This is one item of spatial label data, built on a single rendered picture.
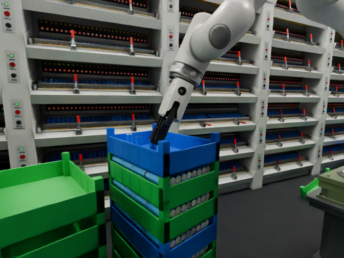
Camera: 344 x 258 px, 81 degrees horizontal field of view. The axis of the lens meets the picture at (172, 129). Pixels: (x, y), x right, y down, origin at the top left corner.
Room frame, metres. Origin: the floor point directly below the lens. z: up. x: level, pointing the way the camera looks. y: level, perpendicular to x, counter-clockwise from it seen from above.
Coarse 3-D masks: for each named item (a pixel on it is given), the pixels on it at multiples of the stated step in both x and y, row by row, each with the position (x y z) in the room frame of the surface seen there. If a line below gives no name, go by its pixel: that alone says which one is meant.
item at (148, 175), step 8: (120, 160) 0.59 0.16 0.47; (128, 168) 0.57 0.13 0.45; (136, 168) 0.52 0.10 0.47; (200, 168) 0.52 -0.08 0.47; (208, 168) 0.54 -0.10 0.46; (144, 176) 0.49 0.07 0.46; (152, 176) 0.47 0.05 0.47; (176, 176) 0.46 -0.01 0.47; (184, 176) 0.47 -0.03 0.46; (192, 176) 0.49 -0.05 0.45
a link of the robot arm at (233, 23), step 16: (224, 0) 0.45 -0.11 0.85; (240, 0) 0.44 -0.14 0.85; (256, 0) 0.52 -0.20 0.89; (224, 16) 0.43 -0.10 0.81; (240, 16) 0.43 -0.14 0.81; (208, 32) 0.42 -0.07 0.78; (224, 32) 0.42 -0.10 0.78; (240, 32) 0.44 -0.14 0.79; (192, 48) 0.47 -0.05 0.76; (208, 48) 0.42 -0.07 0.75; (224, 48) 0.43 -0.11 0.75
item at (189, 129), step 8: (240, 112) 1.54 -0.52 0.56; (248, 112) 1.47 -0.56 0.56; (256, 120) 1.39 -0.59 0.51; (184, 128) 1.17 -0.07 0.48; (192, 128) 1.19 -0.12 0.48; (200, 128) 1.21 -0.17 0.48; (208, 128) 1.24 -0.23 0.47; (216, 128) 1.26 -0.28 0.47; (224, 128) 1.29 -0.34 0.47; (232, 128) 1.32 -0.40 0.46; (240, 128) 1.35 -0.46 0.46; (248, 128) 1.38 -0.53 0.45
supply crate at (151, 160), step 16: (112, 128) 0.64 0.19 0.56; (112, 144) 0.61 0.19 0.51; (128, 144) 0.53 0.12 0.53; (144, 144) 0.74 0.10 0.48; (160, 144) 0.43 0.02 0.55; (176, 144) 0.68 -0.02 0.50; (192, 144) 0.62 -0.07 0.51; (208, 144) 0.52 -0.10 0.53; (128, 160) 0.54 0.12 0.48; (144, 160) 0.47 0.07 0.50; (160, 160) 0.43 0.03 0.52; (176, 160) 0.44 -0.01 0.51; (192, 160) 0.48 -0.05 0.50; (208, 160) 0.52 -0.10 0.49; (160, 176) 0.43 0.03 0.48
